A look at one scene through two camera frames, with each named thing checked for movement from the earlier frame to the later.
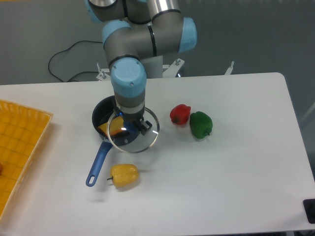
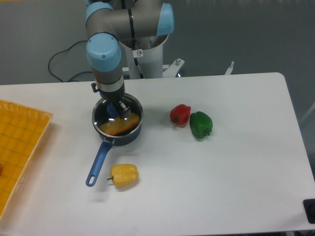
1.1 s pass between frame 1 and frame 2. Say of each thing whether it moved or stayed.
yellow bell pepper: stayed
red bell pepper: stayed
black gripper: moved
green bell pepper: stayed
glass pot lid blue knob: moved
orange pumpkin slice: stayed
